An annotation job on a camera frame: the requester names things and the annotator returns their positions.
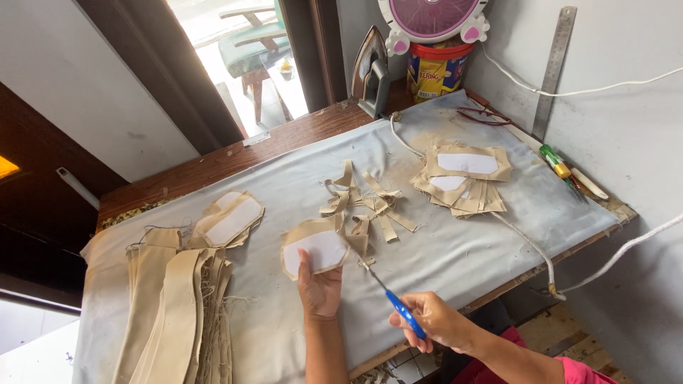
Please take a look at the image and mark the wooden planks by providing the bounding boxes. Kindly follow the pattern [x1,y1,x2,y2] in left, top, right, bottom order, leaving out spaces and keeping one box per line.
[517,303,637,384]

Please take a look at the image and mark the yellow bucket with red lid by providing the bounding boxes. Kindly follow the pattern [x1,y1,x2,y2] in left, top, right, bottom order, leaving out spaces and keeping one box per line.
[406,41,476,104]

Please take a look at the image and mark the thin white cable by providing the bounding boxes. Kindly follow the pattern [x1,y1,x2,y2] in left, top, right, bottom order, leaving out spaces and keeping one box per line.
[479,42,683,98]

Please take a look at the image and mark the pink and white fan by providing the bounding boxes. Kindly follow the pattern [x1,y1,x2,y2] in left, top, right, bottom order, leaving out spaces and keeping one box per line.
[377,0,491,58]

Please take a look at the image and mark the small dark scissors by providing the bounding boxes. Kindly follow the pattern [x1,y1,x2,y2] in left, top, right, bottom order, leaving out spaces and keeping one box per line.
[565,176,589,205]

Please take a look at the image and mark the green and yellow tool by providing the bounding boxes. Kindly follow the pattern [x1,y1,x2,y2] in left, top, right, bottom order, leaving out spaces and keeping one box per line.
[538,144,573,180]

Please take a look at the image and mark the wooden chair with green cushion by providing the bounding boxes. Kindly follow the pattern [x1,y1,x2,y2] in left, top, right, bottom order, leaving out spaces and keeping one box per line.
[217,0,295,125]

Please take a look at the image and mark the beige fabric piece white interfacing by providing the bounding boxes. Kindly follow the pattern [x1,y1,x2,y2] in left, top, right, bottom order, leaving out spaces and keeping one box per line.
[281,216,351,282]

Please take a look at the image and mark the metal ruler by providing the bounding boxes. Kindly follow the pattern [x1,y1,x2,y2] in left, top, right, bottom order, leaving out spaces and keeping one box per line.
[531,6,578,143]

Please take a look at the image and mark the pile of beige fabric strips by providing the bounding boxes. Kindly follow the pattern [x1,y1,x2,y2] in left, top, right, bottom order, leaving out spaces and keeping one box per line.
[319,159,418,266]

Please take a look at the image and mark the grey clothes iron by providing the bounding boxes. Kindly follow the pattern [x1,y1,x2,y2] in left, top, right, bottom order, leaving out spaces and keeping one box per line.
[350,26,392,119]

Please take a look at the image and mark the person's pink clothing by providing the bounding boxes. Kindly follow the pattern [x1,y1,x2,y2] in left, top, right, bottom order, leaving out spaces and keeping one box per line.
[452,326,621,384]

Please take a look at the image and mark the white braided iron cord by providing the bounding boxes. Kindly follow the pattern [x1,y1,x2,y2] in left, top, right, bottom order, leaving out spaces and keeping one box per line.
[389,111,683,301]

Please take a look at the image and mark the stack of long beige panels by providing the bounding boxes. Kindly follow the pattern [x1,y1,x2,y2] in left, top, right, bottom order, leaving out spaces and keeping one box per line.
[111,227,236,384]

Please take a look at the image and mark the brown window frame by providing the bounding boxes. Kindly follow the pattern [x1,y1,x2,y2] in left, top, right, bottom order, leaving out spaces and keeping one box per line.
[75,0,349,156]

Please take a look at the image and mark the white pipe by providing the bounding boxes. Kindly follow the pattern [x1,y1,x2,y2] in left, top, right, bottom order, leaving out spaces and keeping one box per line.
[55,166,101,210]

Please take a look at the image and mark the white handled tool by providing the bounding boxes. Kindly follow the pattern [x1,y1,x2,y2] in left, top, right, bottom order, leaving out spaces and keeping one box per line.
[569,166,610,202]

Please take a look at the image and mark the small stack of interfaced cutouts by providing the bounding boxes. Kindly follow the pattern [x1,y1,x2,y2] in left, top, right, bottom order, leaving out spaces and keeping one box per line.
[189,190,266,250]

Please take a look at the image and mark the grey ironing cloth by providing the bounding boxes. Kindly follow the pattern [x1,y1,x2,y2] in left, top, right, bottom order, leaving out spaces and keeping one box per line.
[72,89,620,384]

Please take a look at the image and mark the person's right hand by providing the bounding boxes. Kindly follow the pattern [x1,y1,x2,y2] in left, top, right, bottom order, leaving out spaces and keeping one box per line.
[388,291,473,354]

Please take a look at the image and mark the blue handled scissors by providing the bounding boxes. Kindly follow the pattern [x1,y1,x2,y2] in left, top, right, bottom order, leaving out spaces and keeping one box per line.
[341,237,428,341]

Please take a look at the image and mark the red eyeglasses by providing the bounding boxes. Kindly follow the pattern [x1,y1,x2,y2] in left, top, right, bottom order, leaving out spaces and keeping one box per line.
[457,106,513,127]

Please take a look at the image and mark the large stack of interfaced cutouts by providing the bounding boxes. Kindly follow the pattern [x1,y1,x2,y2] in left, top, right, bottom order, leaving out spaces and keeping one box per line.
[410,142,513,220]

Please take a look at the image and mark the person's left hand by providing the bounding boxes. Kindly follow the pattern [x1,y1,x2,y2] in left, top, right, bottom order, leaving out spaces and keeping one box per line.
[297,248,344,321]

